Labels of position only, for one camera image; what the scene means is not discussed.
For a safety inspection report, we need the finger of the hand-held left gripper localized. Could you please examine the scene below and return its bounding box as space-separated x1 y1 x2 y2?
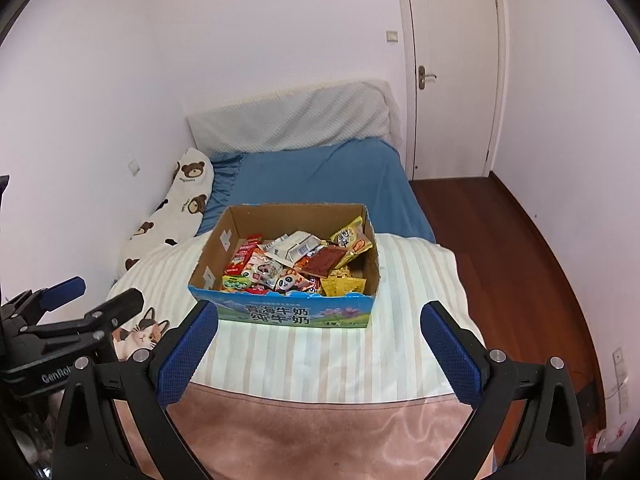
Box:
22 288 146 347
0 276 87 328

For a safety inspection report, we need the white door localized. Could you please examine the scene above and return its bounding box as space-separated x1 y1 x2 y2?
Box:
395 0 507 181

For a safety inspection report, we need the pile of mixed snacks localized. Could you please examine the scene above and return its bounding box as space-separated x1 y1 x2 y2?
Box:
221 216 376 297

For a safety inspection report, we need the red and white bag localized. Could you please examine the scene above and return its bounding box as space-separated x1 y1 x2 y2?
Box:
587 430 631 456

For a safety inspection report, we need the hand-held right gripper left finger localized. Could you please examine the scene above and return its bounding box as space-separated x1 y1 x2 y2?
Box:
50 300 221 480

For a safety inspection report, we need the blue bed sheet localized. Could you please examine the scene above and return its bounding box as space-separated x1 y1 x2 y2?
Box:
195 137 436 246

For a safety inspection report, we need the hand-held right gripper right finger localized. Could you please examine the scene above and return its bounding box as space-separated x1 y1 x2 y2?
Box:
420 301 588 480

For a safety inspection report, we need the white headboard cushion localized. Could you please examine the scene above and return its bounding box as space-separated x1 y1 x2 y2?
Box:
186 79 393 153

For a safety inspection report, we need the bear print pillow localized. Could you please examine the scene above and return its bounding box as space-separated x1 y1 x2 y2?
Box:
116 147 216 276

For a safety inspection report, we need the striped cat print blanket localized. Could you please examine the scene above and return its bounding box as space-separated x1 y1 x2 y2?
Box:
107 232 488 403

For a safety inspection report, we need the cardboard box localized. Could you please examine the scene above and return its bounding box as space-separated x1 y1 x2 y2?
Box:
187 203 383 329

